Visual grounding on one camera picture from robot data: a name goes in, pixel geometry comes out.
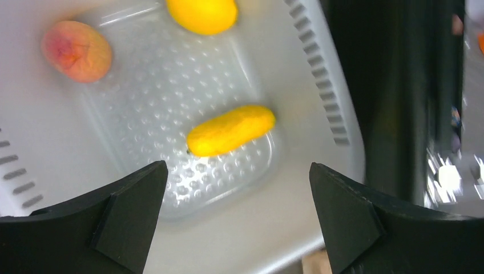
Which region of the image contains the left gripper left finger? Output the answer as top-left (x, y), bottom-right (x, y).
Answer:
top-left (1, 160), bottom-right (168, 273)

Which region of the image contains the yellow fake banana piece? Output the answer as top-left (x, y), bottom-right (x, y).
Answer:
top-left (186, 105), bottom-right (276, 157)

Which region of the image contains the black poker chip case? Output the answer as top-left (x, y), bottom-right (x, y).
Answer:
top-left (324, 1), bottom-right (483, 217)

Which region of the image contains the orange fake peach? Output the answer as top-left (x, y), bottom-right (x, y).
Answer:
top-left (41, 21), bottom-right (112, 83)

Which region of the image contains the yellow fake lemon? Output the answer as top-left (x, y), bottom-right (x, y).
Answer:
top-left (166, 0), bottom-right (239, 35)

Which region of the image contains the white plastic basin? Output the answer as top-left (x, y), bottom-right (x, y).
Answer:
top-left (1, 1), bottom-right (365, 273)

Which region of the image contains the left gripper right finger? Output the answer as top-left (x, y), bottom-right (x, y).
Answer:
top-left (309, 163), bottom-right (483, 273)

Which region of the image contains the small wooden cube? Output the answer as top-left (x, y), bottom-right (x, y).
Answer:
top-left (301, 249), bottom-right (332, 274)

